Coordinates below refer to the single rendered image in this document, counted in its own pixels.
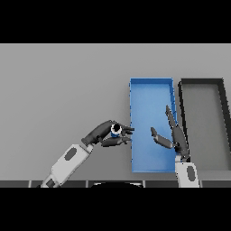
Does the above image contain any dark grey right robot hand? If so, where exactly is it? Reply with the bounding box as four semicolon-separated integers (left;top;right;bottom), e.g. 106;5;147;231
150;105;190;162

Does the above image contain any blue bin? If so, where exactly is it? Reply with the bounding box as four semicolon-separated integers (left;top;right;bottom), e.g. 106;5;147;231
128;77;179;174

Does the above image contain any blue pipe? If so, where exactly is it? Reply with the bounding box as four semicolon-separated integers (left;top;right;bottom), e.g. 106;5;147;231
110;123;123;139

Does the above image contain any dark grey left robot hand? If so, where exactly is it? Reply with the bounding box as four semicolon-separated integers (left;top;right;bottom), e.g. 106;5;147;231
80;119;135;148

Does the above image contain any dark grey bin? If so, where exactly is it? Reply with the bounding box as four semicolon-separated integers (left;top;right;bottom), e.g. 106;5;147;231
177;78;231;172

